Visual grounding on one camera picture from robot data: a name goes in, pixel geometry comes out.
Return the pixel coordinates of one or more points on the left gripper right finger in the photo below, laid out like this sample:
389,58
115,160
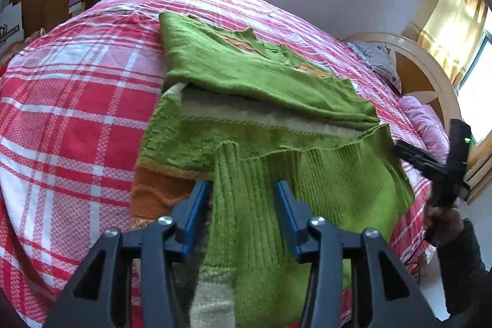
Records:
384,294

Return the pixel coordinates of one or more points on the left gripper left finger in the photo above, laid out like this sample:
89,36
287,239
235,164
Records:
99,292

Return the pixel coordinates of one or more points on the green striped knit sweater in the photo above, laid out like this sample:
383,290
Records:
244,113

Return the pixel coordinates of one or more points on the dark sleeved right forearm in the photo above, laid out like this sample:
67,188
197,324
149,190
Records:
466,281

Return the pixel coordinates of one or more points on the right hand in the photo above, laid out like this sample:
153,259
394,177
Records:
441,225

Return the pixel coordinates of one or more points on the pink pillow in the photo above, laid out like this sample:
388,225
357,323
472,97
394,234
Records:
427,125

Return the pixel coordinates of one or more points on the cream wooden headboard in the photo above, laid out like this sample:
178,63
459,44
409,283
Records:
420,74

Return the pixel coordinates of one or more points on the grey patterned pillow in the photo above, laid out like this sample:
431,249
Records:
376,56

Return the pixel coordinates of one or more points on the yellow side window curtain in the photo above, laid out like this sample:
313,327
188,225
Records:
449,30

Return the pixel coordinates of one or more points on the red plaid bed blanket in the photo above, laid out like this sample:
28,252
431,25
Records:
74,107

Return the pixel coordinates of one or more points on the white paper shopping bag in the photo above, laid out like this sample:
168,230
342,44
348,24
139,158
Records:
11,29

